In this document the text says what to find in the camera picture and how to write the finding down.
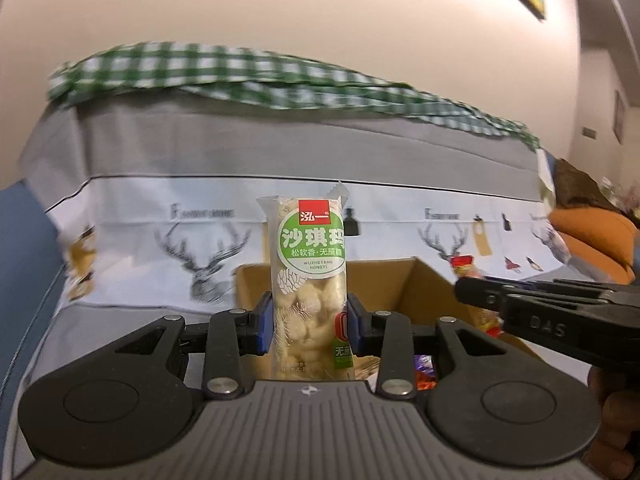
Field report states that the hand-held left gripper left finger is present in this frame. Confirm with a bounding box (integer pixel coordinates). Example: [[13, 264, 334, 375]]
[[113, 290, 276, 401]]

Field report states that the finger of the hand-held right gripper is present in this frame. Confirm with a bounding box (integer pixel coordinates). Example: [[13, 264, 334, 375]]
[[454, 276, 640, 319]]

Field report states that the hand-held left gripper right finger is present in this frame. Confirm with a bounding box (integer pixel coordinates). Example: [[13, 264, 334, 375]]
[[346, 292, 522, 401]]

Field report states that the clear red label snack packet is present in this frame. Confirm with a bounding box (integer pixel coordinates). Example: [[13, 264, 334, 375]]
[[449, 255, 502, 337]]

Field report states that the brown cardboard box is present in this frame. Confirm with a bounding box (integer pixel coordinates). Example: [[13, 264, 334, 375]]
[[234, 256, 541, 386]]

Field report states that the green label pastry packet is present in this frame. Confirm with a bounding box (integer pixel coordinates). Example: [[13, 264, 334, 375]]
[[256, 182, 357, 382]]

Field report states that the person's right hand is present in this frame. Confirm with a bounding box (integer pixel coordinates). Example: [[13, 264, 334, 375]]
[[587, 365, 640, 480]]

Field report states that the orange pillow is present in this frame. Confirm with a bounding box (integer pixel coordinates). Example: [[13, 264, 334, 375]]
[[547, 207, 638, 286]]

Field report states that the brown cloth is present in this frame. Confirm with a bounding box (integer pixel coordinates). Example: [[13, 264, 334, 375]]
[[552, 157, 618, 211]]

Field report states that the blue sofa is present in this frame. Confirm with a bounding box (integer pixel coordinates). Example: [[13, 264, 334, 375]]
[[0, 183, 68, 376]]

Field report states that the green checked cloth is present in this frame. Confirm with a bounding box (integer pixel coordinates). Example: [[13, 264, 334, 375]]
[[47, 42, 543, 151]]

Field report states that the small picture frame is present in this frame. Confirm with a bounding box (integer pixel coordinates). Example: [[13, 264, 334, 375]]
[[612, 90, 626, 146]]

